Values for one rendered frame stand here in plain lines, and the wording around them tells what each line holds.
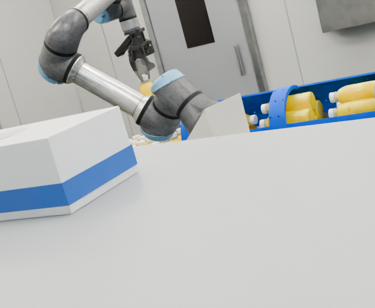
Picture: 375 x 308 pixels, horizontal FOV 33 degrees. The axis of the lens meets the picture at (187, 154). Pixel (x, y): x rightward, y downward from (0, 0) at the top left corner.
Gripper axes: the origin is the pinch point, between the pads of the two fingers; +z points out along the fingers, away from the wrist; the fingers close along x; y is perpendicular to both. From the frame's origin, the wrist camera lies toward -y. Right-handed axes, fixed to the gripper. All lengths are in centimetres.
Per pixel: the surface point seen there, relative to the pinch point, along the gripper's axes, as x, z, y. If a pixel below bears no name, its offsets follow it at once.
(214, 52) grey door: 341, 39, -176
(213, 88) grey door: 340, 74, -189
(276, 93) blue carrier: 7, 19, 54
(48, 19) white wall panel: 351, -46, -388
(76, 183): -170, -15, 124
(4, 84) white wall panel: 259, 6, -393
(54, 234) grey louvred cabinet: -176, -13, 126
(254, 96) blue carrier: 18.2, 20.9, 37.6
